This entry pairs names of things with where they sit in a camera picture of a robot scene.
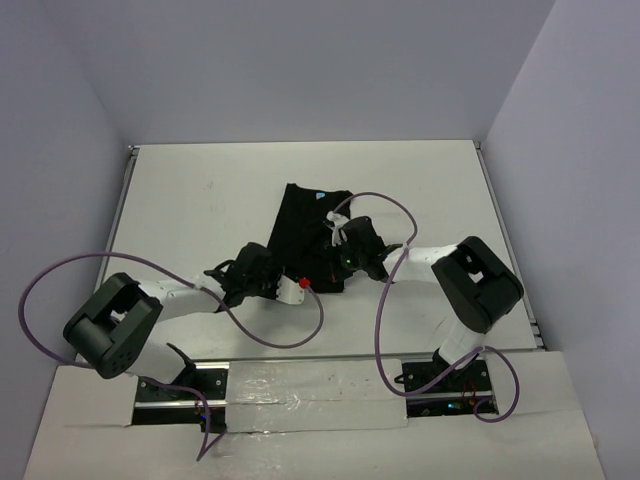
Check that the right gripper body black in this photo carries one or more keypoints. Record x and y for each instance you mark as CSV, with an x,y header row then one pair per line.
x,y
348,260

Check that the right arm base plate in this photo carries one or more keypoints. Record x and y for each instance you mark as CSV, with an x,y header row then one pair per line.
x,y
457,394

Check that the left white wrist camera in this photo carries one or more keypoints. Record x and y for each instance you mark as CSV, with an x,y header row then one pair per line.
x,y
292,292

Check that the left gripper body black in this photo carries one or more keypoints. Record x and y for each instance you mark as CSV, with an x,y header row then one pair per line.
x,y
264,285

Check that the black t shirt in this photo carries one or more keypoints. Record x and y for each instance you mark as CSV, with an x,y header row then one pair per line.
x,y
300,241

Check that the aluminium table rail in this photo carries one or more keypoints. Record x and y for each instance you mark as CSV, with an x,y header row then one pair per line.
x,y
104,265

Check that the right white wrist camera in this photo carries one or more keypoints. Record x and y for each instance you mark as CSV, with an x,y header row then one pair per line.
x,y
336,223

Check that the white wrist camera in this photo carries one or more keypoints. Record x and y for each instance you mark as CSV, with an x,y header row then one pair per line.
x,y
292,292
336,223

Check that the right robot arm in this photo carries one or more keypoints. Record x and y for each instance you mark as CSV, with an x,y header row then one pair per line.
x,y
480,288

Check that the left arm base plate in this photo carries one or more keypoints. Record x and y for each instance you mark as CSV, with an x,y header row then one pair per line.
x,y
158,406

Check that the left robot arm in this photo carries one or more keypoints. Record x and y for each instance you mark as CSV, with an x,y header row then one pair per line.
x,y
112,330

